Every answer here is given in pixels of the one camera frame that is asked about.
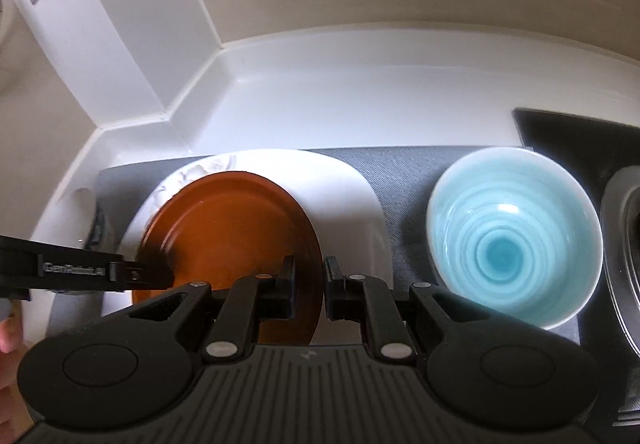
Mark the person's left hand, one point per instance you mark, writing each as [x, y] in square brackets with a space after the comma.
[9, 336]

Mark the white plate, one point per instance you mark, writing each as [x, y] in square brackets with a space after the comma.
[340, 194]

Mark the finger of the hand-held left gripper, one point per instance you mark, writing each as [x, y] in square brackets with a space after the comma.
[145, 275]

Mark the black cooktop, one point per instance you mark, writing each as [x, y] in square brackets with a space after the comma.
[565, 138]

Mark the brown plate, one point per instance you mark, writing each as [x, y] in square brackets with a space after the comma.
[230, 224]

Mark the light blue bowl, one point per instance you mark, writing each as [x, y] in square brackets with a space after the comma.
[515, 244]

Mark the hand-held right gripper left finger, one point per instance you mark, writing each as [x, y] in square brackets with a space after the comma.
[288, 289]

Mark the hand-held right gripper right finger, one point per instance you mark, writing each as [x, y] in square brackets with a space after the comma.
[331, 289]

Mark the grey mat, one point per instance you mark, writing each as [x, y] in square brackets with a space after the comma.
[400, 194]

